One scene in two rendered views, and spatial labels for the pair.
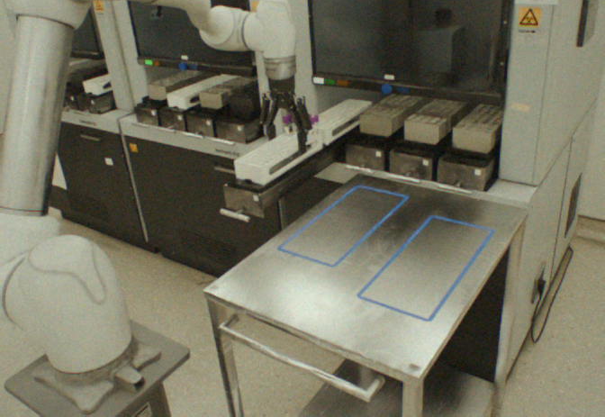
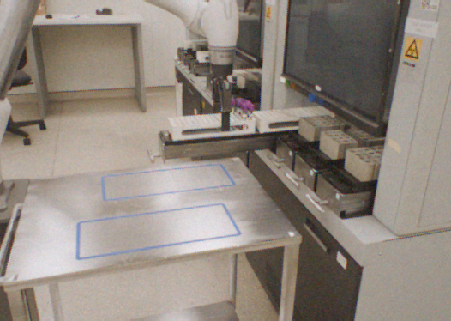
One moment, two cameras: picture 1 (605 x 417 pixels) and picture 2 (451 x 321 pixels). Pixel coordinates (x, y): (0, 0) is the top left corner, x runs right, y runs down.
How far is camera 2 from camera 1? 0.91 m
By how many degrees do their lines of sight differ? 33
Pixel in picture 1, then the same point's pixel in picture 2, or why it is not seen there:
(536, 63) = (411, 101)
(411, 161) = (304, 168)
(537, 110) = (405, 153)
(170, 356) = (7, 214)
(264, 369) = (189, 293)
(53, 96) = (12, 27)
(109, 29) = not seen: hidden behind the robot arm
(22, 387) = not seen: outside the picture
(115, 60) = not seen: hidden behind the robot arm
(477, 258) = (189, 244)
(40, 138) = not seen: outside the picture
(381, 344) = (30, 254)
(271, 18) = (210, 12)
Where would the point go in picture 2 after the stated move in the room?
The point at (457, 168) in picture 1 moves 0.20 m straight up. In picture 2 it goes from (327, 187) to (335, 119)
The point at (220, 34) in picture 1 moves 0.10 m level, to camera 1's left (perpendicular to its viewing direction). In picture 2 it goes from (185, 20) to (164, 17)
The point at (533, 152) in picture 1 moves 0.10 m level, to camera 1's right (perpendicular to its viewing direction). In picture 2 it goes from (397, 198) to (441, 211)
